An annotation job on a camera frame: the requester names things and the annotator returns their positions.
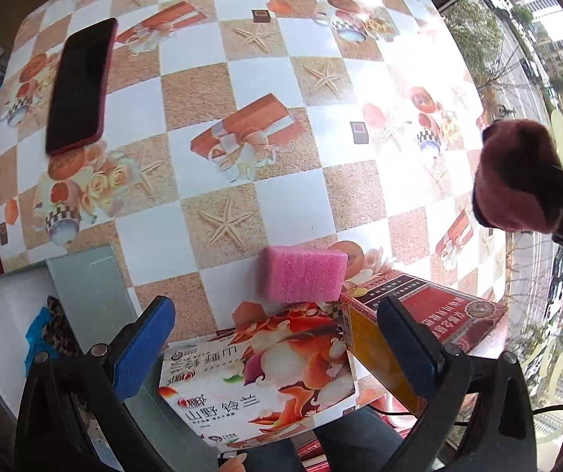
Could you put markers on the grey cardboard box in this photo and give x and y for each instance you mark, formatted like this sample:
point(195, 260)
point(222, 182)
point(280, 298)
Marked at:
point(99, 280)

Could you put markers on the floral tissue box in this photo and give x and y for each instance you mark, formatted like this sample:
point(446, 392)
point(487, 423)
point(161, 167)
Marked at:
point(262, 378)

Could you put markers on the person's jeans legs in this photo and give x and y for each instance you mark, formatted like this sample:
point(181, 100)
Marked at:
point(360, 437)

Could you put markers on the dark smartphone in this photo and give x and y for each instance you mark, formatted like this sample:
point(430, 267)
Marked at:
point(82, 83)

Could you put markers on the red patterned box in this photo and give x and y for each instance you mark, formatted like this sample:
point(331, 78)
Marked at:
point(438, 314)

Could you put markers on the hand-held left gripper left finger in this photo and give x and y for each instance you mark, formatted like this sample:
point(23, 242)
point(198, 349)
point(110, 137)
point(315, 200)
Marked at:
point(144, 349)

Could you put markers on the leopard print cloth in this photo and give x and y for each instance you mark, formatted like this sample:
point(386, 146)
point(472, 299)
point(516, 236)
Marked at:
point(58, 324)

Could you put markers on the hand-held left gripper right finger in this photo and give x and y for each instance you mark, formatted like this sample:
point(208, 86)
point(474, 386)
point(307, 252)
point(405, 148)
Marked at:
point(407, 344)

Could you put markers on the checkered printed tablecloth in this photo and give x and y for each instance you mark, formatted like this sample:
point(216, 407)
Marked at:
point(281, 73)

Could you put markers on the red white plastic stool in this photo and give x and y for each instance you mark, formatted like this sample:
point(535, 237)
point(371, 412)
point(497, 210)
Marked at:
point(311, 447)

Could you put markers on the pink sponge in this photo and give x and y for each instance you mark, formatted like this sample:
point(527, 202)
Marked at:
point(303, 273)

